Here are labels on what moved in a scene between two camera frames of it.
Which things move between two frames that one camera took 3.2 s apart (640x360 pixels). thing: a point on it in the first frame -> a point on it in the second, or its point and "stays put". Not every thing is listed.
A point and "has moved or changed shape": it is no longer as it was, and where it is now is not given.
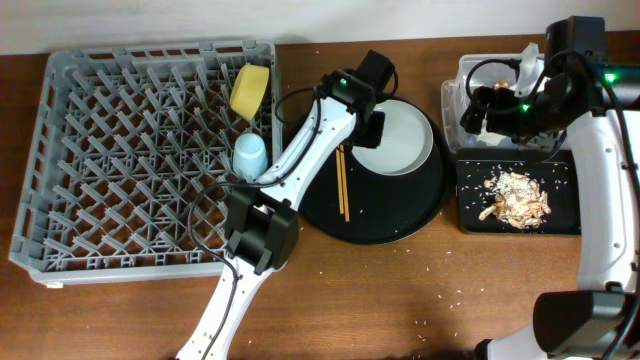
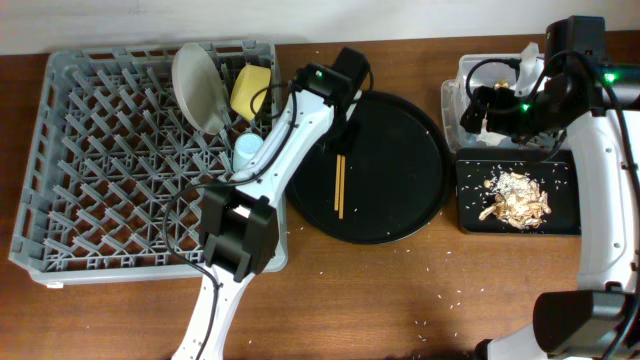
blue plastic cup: x=249 y=155 stays put
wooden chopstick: x=344 y=183 has moved or changed shape
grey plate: x=407 y=140 -> x=199 y=86
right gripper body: x=509 y=115 stays put
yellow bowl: x=248 y=89 stays put
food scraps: x=518 y=200 stays put
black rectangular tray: x=557 y=172 stays put
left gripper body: x=371 y=129 -> x=342 y=133
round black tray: x=355 y=204 stays put
